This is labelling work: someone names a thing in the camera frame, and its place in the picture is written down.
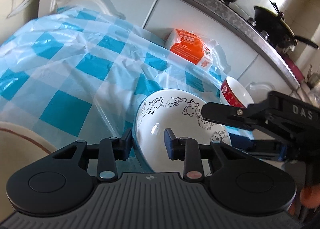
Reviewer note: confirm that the grey speckled countertop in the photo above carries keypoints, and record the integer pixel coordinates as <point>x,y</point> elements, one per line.
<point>238,25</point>

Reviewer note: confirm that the blue cartoon animal bowl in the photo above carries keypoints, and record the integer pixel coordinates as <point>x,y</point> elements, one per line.
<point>181,112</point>

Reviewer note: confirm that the white kitchen cabinet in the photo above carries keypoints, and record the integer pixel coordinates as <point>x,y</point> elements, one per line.
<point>256,74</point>

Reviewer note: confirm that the metal kettle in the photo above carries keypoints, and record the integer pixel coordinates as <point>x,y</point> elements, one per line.
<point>313,78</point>

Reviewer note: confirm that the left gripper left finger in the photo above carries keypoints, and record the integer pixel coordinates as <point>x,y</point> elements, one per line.
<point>106,152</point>

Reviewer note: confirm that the person's hand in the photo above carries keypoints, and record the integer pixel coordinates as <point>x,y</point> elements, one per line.
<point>310,196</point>

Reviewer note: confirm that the orange white plastic package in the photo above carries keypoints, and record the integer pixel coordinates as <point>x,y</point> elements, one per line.
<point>194,48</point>

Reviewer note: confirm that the large plain white plate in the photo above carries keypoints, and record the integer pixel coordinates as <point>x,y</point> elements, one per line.
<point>19,148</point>

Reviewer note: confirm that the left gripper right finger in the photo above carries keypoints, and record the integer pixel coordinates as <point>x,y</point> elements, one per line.
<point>192,153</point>

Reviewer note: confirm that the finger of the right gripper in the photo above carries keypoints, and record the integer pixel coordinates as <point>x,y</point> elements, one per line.
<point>262,149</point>
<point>225,115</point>

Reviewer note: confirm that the black wok pan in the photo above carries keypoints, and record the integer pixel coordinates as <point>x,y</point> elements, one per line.
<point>279,33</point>

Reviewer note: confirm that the blue white checked tablecloth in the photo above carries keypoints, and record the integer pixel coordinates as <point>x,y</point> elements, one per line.
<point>80,74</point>

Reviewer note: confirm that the red and white small bowl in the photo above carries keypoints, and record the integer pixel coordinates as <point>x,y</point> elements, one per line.
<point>234,94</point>

